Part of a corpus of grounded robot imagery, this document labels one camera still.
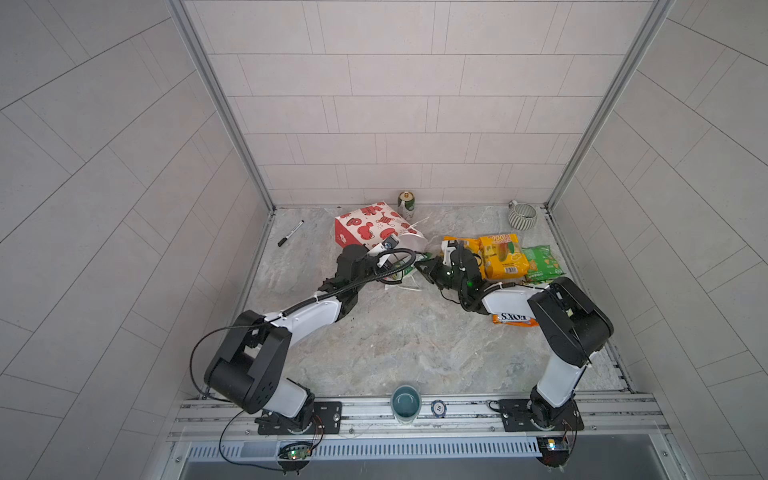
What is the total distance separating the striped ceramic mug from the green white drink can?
1.22 feet

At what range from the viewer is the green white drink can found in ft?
3.52

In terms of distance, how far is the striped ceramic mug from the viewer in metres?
1.07
